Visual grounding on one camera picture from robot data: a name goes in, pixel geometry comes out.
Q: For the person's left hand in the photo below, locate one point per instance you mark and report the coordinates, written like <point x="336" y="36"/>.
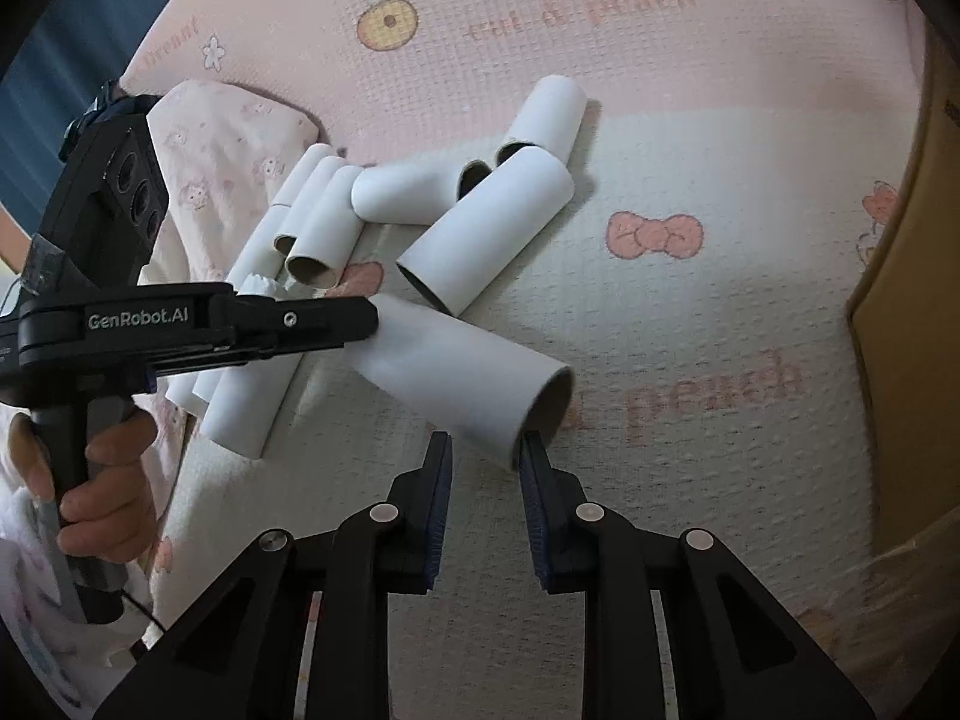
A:
<point x="112" y="495"/>

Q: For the blue curtain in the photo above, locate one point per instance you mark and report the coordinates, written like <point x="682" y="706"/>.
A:
<point x="82" y="22"/>

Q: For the large white cardboard tube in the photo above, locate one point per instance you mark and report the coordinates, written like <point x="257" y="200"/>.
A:
<point x="465" y="382"/>

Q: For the brown cardboard box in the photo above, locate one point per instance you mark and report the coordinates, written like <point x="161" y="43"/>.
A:
<point x="915" y="315"/>

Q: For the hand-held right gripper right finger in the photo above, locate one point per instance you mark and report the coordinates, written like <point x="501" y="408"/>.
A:
<point x="534" y="517"/>

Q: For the dark blue cloth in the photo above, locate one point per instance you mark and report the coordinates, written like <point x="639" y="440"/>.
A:
<point x="105" y="101"/>

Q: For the pink cat print mat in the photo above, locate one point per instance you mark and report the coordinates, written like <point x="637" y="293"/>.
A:
<point x="712" y="165"/>

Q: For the pile of white tubes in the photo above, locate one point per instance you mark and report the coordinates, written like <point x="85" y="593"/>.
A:
<point x="487" y="232"/>

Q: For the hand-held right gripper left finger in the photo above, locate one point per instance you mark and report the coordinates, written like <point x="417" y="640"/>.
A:
<point x="439" y="517"/>

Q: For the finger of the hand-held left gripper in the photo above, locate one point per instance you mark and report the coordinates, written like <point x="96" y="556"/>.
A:
<point x="315" y="322"/>

